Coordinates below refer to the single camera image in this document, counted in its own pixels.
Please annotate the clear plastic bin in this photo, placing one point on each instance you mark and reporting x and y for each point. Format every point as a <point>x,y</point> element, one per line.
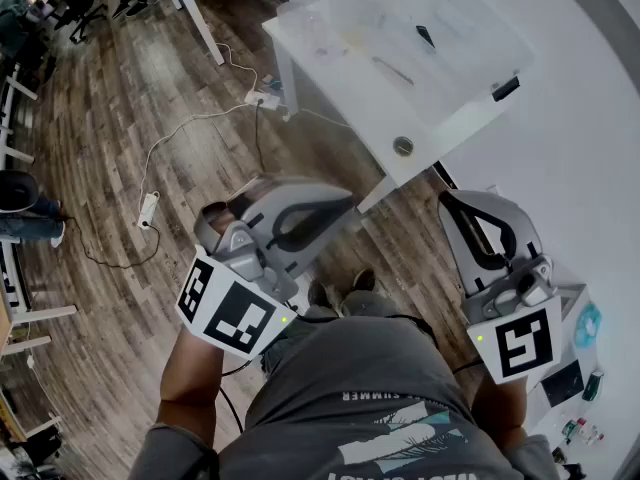
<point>465,23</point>

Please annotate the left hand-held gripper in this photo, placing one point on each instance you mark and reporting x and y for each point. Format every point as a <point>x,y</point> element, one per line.
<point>235,313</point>

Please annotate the black square panel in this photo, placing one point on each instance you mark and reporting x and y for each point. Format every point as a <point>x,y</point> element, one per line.
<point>562,384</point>

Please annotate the person's right forearm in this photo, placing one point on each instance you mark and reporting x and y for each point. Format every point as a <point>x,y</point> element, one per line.
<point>500,408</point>

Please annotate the white table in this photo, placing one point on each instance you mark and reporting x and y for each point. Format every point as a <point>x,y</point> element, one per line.
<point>286,78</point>

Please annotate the white desk frame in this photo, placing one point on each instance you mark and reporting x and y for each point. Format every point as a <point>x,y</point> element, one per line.
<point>45,313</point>

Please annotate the small black flat item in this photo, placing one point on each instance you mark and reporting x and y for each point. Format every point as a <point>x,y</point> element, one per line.
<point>425,36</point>

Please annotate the person's gray printed shirt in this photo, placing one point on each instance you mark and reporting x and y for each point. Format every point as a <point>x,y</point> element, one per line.
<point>350,368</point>

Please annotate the light blue topped table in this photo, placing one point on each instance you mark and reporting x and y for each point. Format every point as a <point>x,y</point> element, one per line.
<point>200,23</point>

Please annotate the person's left forearm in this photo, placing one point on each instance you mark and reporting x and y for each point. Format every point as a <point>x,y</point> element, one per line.
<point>192,368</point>

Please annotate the person's gray trousers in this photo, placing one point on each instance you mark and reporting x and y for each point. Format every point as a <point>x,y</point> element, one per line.
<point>370,303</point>

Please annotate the green can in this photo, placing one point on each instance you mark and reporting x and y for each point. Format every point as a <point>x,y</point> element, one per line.
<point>593,386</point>

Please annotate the black office chair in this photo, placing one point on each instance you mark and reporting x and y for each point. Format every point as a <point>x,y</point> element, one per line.
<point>82,8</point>

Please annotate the round metal table grommet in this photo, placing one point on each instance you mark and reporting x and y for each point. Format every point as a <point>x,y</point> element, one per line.
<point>403,146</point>

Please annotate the person's left hand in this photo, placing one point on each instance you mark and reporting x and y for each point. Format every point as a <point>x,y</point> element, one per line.
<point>220,214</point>

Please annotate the person's dark shoe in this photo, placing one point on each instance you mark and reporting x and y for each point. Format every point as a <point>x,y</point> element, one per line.
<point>364,280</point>
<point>320,295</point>

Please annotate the teal round object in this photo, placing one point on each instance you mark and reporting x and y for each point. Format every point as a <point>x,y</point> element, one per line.
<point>587,325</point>

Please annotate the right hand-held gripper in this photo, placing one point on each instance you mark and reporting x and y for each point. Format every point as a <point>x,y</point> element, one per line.
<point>525,348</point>

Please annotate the gray pen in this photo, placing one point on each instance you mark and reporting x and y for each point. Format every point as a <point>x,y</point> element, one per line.
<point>393,71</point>

